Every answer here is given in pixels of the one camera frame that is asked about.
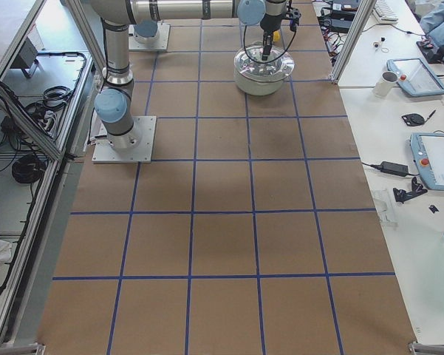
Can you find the yellow toy corn cob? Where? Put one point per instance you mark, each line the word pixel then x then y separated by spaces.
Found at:
pixel 276 36

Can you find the glass pot lid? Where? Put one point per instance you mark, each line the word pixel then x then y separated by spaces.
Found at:
pixel 249 64

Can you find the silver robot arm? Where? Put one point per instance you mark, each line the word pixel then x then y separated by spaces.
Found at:
pixel 201 113
pixel 250 13

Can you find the mint green cooking pot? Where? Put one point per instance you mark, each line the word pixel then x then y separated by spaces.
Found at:
pixel 255 87

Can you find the black power brick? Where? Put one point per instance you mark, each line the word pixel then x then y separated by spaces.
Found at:
pixel 340 25

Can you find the white mug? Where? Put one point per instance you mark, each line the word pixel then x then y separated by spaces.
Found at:
pixel 386 82

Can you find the blue teach pendant far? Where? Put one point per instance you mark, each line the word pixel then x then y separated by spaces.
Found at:
pixel 415 77

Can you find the blue teach pendant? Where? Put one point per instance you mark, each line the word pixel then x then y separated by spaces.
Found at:
pixel 415 77
pixel 428 154

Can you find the black power adapter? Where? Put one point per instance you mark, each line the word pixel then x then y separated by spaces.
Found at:
pixel 394 169

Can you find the brown gridded table mat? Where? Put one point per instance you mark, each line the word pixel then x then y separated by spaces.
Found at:
pixel 256 256

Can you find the blue teach pendant near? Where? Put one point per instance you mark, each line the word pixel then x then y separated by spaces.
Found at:
pixel 428 154

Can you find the aluminium frame post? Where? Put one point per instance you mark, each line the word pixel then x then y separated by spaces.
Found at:
pixel 359 22

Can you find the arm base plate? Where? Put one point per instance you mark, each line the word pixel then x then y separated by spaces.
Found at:
pixel 133 147
pixel 146 39

